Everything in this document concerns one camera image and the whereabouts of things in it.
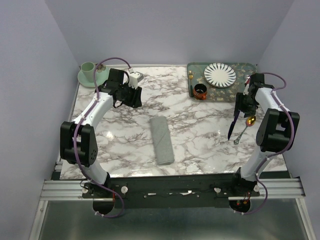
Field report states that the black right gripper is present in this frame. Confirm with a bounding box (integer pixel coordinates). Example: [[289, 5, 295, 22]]
[[232, 92, 257, 119]]

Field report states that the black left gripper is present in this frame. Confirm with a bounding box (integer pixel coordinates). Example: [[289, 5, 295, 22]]
[[118, 81, 143, 109]]

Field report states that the blue handled utensil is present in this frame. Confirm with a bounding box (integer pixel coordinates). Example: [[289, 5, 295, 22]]
[[227, 110, 240, 141]]

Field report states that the grey woven cloth napkin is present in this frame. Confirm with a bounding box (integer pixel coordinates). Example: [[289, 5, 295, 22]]
[[150, 116, 175, 166]]

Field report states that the gold spoon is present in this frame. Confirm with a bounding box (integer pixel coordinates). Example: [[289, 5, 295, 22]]
[[245, 116, 257, 130]]

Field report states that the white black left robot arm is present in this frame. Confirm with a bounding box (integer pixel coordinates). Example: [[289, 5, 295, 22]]
[[60, 68, 144, 198]]

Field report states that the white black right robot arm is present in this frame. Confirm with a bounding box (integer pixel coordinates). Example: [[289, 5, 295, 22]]
[[230, 73, 300, 196]]

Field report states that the white blue striped plate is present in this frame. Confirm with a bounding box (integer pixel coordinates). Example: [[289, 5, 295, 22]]
[[203, 62, 237, 88]]

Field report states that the red black tea cup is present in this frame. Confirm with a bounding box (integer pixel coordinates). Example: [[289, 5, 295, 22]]
[[193, 83, 207, 101]]

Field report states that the mint green floral plate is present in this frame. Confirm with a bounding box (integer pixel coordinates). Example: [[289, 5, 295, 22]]
[[77, 64, 110, 88]]

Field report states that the teal floral serving tray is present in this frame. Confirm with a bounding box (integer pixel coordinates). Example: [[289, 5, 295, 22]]
[[186, 62, 257, 103]]

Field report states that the mint green cup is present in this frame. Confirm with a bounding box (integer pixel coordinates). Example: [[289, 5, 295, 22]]
[[80, 61, 95, 83]]

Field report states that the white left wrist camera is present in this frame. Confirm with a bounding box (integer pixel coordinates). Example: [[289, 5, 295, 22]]
[[128, 71, 144, 89]]

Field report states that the gold fork green handle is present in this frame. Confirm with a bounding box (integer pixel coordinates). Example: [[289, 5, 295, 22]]
[[188, 70, 194, 98]]

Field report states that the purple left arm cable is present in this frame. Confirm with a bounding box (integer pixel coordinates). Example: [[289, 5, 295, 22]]
[[73, 57, 133, 218]]

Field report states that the black metal base frame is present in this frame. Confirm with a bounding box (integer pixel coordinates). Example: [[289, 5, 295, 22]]
[[51, 172, 292, 210]]

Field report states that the aluminium extrusion rail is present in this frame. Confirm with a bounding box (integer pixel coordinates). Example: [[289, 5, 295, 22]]
[[40, 178, 306, 202]]

